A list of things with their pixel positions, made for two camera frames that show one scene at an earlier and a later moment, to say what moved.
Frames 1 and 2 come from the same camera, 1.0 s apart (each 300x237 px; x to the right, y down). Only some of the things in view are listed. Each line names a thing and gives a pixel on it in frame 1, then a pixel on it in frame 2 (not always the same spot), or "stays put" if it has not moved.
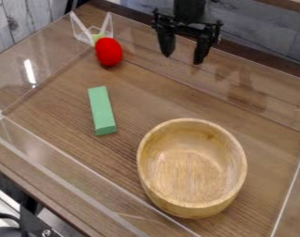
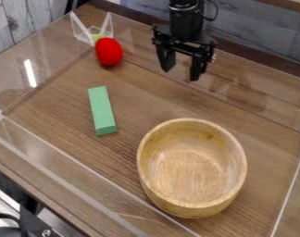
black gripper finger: x=203 y=49 → x=199 y=66
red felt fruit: x=109 y=51 stays put
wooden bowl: x=192 y=166 stays put
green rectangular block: x=102 y=111 stays put
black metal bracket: x=33 y=226 stays put
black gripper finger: x=167 y=41 → x=168 y=56
